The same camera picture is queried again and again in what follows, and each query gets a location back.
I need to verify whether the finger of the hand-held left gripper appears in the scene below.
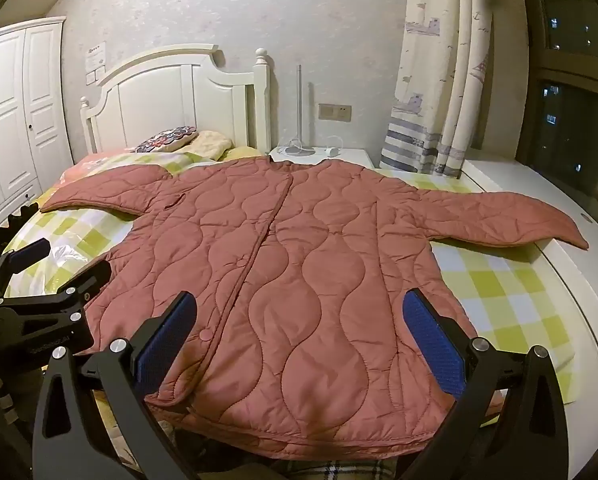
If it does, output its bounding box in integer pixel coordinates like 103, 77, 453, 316
0, 260, 114, 325
0, 237, 52, 306

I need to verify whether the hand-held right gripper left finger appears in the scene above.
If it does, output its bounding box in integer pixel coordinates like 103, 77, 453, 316
31, 290, 202, 480

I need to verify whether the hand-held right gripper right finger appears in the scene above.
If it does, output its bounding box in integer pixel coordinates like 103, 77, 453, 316
401, 287, 570, 480

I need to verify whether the rust quilted jacket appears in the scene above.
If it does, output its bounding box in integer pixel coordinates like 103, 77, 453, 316
41, 157, 590, 463

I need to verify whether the black cloth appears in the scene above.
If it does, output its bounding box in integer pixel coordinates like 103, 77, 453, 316
6, 202, 42, 233

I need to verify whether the pink pillow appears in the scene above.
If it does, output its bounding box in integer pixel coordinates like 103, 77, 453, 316
59, 147, 140, 186

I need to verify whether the white wardrobe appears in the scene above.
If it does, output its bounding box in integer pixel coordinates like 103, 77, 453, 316
0, 16, 74, 243

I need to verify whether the patterned round cushion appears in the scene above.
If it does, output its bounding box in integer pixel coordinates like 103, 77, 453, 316
129, 125, 200, 154

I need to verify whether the yellow pillow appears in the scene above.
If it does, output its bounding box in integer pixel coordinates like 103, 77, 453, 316
224, 145, 262, 161
186, 130, 232, 161

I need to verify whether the white window ledge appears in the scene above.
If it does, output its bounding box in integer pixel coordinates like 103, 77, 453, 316
429, 157, 598, 391

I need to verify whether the white nightstand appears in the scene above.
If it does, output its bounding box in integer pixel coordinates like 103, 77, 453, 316
269, 145, 374, 171

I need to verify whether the white bed headboard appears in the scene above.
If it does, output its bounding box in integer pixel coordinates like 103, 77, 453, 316
80, 42, 271, 163

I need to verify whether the white desk lamp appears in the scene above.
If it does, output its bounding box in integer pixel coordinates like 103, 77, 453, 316
278, 64, 317, 157

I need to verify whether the dark window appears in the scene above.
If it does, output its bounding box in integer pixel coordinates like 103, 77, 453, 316
516, 0, 598, 196

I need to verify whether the boat print curtain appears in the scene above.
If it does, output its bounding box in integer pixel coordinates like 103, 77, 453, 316
379, 0, 494, 180

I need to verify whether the white paper wall notice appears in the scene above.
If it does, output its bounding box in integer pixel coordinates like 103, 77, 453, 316
85, 42, 107, 69

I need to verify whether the beige wall socket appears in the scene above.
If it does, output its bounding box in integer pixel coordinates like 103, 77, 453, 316
318, 102, 352, 122

